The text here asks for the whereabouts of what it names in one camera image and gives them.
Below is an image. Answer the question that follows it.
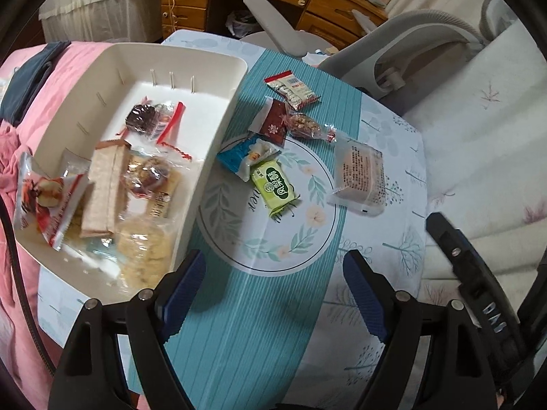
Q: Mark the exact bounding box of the brown sandwich cracker pack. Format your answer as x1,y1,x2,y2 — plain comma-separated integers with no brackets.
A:
80,139,131,238

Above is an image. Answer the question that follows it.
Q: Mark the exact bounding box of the pink blanket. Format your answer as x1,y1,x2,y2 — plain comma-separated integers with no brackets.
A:
1,42,109,409

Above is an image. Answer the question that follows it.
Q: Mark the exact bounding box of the teal white patterned tablecloth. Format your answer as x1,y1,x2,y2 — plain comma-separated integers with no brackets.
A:
37,28,428,410

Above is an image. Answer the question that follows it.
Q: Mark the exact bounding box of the red white bread bag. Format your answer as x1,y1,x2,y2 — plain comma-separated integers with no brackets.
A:
13,152,89,251

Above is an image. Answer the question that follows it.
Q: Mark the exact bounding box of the green snack pack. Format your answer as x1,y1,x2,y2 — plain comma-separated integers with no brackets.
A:
250,160,299,218

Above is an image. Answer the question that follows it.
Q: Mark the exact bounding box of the red white striped snack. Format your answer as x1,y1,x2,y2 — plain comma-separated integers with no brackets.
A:
264,70,320,110

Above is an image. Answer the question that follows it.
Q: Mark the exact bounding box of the black cable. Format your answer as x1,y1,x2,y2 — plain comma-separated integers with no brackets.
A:
0,195,58,377

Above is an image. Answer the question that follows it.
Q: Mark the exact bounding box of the white lace covered cabinet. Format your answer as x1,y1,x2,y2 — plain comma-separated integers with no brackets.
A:
38,0,162,43

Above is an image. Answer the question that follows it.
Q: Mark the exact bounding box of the dark nut cake pack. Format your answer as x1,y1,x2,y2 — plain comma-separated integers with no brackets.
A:
125,104,158,134

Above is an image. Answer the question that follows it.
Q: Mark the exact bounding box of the beige cake clear pack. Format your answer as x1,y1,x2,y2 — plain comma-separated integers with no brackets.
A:
327,136,386,217

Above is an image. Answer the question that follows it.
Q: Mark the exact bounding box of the navy blue cloth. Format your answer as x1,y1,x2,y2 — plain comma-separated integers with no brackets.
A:
1,41,71,127

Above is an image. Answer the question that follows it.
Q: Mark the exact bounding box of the blue white snack pack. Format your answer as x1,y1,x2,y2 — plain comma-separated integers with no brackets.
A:
217,135,281,182

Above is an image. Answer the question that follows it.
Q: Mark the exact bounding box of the crumbly cookie clear pack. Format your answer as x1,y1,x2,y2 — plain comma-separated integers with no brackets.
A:
114,215,175,293

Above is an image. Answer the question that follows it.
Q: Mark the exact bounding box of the grey office chair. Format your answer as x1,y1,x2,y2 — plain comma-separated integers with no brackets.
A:
238,0,491,99

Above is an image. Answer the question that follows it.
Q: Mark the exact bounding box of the dark red snowflake snack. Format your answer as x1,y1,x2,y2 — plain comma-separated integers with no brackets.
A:
249,96,286,147

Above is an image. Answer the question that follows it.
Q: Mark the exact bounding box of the clear nut bar pack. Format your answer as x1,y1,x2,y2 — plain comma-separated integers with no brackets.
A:
283,113,336,142

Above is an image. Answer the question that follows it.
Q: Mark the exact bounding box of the white plastic storage bin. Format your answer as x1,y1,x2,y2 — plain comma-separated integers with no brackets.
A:
15,43,248,304

